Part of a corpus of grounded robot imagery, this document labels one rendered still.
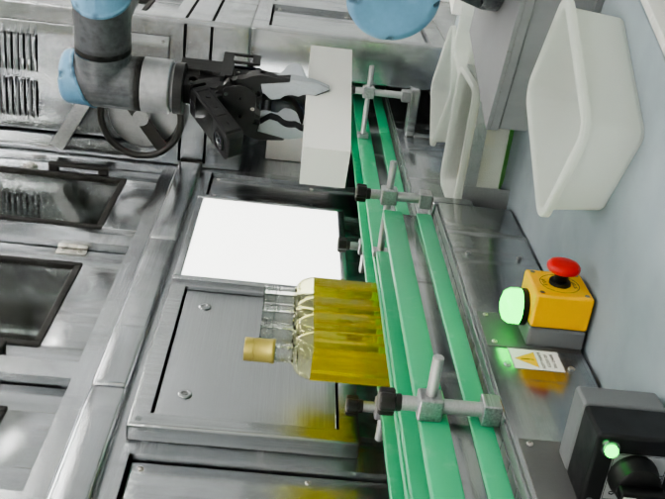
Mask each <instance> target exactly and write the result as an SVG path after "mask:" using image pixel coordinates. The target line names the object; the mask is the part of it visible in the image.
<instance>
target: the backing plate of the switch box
mask: <svg viewBox="0 0 665 499"><path fill-rule="evenodd" d="M518 440H519V443H520V446H521V449H522V454H523V458H524V461H525V464H526V467H527V470H528V473H529V476H530V479H531V482H532V485H533V488H534V491H535V494H536V497H537V499H577V497H576V494H575V491H574V489H573V486H572V484H571V481H570V479H569V476H568V473H567V469H566V468H565V466H564V463H563V460H562V458H561V455H560V453H559V450H560V446H561V442H552V441H541V440H530V439H518Z"/></svg>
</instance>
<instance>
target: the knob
mask: <svg viewBox="0 0 665 499"><path fill-rule="evenodd" d="M608 484H609V486H610V488H611V490H612V491H613V493H614V494H615V495H616V497H617V499H665V492H664V490H663V489H662V483H661V480H660V478H659V472H658V469H657V467H656V465H655V463H654V462H653V461H652V460H651V459H649V458H647V457H645V456H641V455H631V456H627V457H624V458H622V459H620V460H619V461H617V462H616V463H615V464H614V465H613V466H612V467H611V469H610V470H609V473H608Z"/></svg>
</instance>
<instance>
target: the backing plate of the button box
mask: <svg viewBox="0 0 665 499"><path fill-rule="evenodd" d="M476 313H477V316H478V319H479V322H480V325H481V328H482V331H483V334H484V337H485V340H486V343H487V346H491V347H501V348H513V349H533V350H544V351H555V352H564V353H574V354H582V353H581V351H580V350H579V349H560V348H550V347H539V346H529V345H527V344H526V343H525V342H524V340H523V336H522V333H521V331H520V328H519V326H518V325H517V324H511V323H507V322H505V321H504V320H503V319H502V317H501V313H493V312H483V311H476Z"/></svg>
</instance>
